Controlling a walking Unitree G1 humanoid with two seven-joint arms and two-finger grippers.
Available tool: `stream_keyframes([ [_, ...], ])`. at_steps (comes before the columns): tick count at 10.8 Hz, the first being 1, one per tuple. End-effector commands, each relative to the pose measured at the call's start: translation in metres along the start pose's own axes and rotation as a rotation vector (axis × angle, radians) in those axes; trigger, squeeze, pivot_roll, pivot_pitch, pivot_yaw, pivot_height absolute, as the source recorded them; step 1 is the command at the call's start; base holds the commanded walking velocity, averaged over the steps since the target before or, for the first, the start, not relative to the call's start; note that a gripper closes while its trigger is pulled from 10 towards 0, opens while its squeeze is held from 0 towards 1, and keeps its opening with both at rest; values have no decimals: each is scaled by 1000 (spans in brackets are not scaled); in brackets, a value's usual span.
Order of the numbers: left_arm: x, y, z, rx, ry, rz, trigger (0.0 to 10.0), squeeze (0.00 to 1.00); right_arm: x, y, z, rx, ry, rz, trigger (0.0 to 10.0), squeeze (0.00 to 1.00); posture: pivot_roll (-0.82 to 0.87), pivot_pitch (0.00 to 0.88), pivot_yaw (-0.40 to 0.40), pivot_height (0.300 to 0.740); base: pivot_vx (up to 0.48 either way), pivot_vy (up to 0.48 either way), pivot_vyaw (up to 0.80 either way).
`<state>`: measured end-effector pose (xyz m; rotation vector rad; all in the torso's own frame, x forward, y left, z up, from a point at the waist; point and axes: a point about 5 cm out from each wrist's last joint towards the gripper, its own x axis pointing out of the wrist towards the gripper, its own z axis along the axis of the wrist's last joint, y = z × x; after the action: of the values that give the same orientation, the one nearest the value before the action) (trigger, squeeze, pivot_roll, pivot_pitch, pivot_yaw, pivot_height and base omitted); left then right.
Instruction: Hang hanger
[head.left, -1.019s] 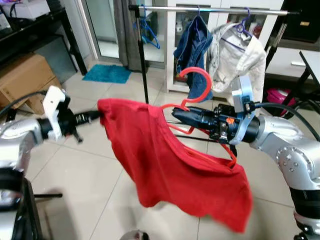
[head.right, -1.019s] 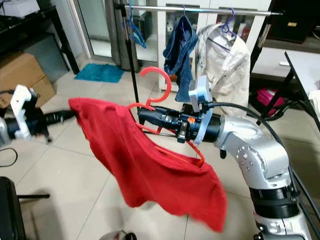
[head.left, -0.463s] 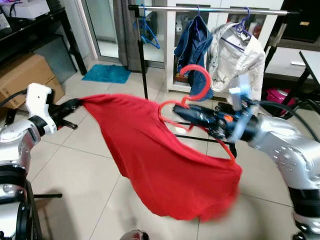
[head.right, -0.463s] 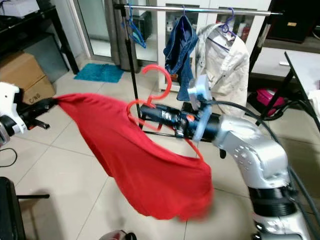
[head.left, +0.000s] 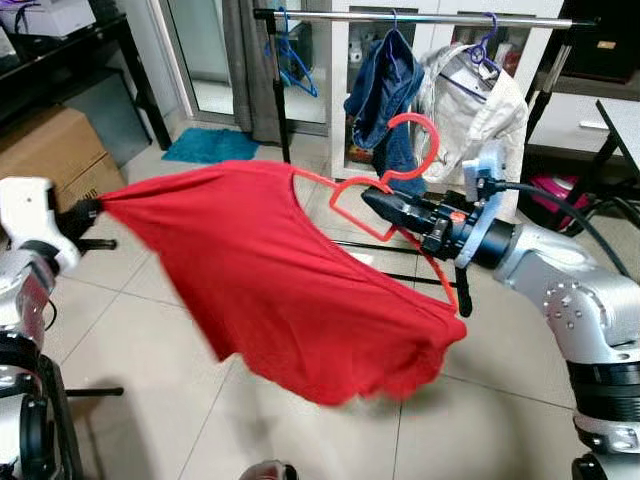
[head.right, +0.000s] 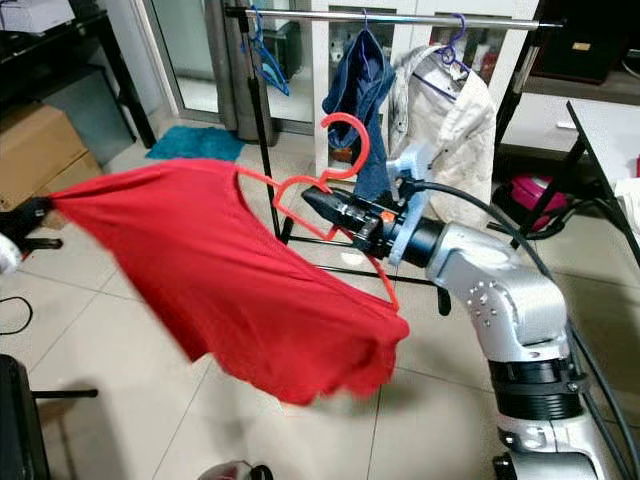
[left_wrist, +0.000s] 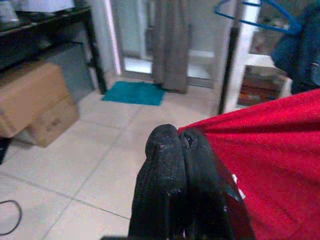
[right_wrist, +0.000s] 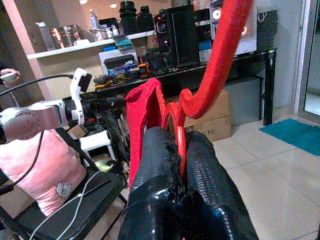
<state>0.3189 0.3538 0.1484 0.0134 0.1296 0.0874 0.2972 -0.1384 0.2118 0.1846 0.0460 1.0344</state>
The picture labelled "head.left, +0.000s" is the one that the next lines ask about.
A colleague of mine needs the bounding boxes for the black shelf unit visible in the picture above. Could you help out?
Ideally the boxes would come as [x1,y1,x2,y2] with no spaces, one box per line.
[0,0,173,153]

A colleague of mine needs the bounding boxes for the glass door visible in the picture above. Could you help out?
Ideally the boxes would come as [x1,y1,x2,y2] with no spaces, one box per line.
[159,0,237,127]

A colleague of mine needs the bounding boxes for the black bar on floor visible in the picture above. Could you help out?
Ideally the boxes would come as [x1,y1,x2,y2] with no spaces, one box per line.
[64,385,127,399]

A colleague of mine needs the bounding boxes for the pale blue right wrist camera mount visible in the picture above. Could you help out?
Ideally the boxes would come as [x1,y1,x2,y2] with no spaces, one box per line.
[460,140,524,269]

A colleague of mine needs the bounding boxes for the large cardboard box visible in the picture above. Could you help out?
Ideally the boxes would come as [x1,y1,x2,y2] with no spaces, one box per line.
[0,104,113,197]

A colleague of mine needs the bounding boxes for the red t-shirt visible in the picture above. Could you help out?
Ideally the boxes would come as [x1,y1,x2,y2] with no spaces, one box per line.
[100,160,469,407]

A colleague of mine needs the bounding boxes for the beige jacket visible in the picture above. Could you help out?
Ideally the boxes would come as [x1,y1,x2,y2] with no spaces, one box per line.
[414,44,530,188]

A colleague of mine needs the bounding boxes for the white glass door cabinet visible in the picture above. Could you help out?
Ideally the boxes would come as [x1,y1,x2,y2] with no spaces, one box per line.
[328,0,563,169]

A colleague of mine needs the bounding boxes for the small printed cardboard box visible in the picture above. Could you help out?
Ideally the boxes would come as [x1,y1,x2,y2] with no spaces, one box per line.
[55,150,130,217]

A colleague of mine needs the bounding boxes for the pink seat black chair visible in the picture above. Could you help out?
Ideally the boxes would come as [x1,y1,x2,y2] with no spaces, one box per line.
[529,174,592,233]

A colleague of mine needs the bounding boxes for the silver clothes rack rail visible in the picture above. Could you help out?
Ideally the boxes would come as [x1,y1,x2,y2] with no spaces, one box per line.
[254,7,597,30]

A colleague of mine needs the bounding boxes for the purple plastic hanger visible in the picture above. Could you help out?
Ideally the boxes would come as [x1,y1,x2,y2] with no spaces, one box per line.
[438,12,502,102]

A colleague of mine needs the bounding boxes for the white box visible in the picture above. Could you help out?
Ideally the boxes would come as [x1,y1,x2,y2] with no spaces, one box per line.
[0,0,97,40]

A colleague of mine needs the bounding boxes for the teal floor mat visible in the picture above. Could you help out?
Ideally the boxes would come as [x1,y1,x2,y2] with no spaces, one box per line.
[161,127,262,167]

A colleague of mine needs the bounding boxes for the red plastic hanger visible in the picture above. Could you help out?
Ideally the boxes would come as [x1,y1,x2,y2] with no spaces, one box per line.
[290,112,462,313]

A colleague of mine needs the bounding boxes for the white table black frame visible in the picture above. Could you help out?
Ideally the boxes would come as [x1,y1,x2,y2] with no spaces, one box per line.
[594,97,640,187]

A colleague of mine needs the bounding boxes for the black rack post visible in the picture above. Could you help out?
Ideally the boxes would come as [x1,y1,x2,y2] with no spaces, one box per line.
[266,12,294,167]

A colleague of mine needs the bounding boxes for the blue denim garment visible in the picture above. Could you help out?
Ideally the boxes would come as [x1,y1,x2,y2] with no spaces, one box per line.
[343,28,427,197]

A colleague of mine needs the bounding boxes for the grey curtain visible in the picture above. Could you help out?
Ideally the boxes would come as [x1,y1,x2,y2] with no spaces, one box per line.
[221,0,282,143]

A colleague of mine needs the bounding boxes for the black television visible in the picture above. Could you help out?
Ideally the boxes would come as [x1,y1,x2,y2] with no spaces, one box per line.
[558,0,640,87]

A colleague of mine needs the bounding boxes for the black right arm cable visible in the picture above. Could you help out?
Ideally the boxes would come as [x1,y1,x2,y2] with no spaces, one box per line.
[490,180,640,286]

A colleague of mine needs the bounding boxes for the black floor cable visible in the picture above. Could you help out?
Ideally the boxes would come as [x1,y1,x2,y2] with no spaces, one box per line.
[40,298,60,333]

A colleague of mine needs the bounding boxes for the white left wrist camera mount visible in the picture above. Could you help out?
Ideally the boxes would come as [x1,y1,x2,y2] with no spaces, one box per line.
[0,177,54,247]

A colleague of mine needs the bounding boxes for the black stand white drawers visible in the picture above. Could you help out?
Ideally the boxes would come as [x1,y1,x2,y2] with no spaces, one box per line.
[530,72,640,159]

